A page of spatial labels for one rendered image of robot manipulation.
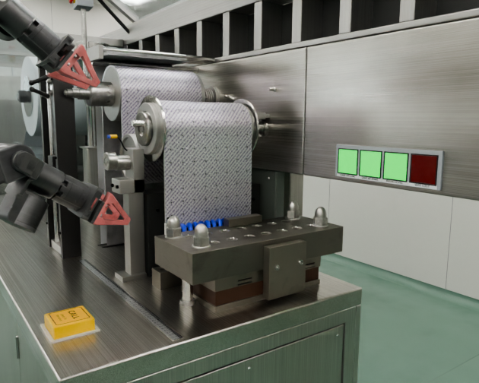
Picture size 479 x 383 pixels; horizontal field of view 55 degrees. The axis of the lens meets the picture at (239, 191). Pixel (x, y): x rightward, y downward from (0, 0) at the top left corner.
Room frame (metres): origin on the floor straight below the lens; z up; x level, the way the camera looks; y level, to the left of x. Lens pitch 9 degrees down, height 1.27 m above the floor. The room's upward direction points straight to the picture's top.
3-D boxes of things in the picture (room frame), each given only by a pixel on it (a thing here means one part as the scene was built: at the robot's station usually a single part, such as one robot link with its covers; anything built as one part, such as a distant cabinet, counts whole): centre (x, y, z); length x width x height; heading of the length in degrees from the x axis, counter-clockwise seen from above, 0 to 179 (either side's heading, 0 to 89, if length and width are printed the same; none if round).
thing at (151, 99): (1.05, 0.20, 1.25); 0.15 x 0.01 x 0.15; 35
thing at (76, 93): (1.20, 0.42, 1.33); 0.06 x 0.03 x 0.03; 125
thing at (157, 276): (1.07, 0.07, 0.92); 0.28 x 0.04 x 0.04; 125
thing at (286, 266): (0.92, -0.10, 0.96); 0.10 x 0.03 x 0.11; 125
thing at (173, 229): (0.93, 0.14, 1.05); 0.04 x 0.04 x 0.04
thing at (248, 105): (1.19, 0.00, 1.25); 0.15 x 0.01 x 0.15; 35
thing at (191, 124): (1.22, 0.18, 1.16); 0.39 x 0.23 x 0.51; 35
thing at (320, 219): (1.05, -0.19, 1.05); 0.04 x 0.04 x 0.04
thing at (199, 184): (1.07, 0.07, 1.11); 0.23 x 0.01 x 0.18; 125
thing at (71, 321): (0.78, 0.30, 0.91); 0.07 x 0.07 x 0.02; 35
